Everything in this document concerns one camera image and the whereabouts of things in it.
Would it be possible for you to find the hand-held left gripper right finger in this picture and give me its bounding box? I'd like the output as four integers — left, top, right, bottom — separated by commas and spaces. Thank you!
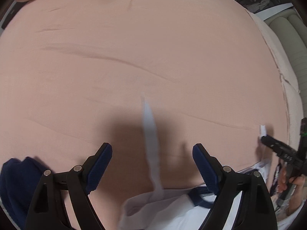
192, 143, 279, 230

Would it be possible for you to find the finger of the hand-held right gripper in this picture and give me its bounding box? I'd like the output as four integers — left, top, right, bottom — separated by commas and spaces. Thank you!
261, 135, 299, 160

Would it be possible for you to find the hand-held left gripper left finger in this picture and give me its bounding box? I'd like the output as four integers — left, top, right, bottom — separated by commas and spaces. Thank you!
24, 142, 113, 230

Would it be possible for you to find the white shirt with navy trim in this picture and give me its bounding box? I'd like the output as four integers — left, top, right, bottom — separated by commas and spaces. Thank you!
119, 96, 271, 230

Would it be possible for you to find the navy blue scarf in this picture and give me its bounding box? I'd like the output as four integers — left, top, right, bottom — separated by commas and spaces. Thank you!
0, 157, 48, 223

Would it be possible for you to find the person's right hand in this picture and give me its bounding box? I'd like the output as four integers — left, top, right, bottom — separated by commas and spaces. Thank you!
276, 167, 307, 217

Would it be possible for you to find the beige knitted pillow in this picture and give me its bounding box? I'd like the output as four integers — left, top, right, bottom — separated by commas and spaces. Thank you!
280, 76, 305, 149
247, 9, 301, 92

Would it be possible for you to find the grey-green padded headboard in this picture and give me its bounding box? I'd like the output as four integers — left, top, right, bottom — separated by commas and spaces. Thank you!
266, 11, 307, 87

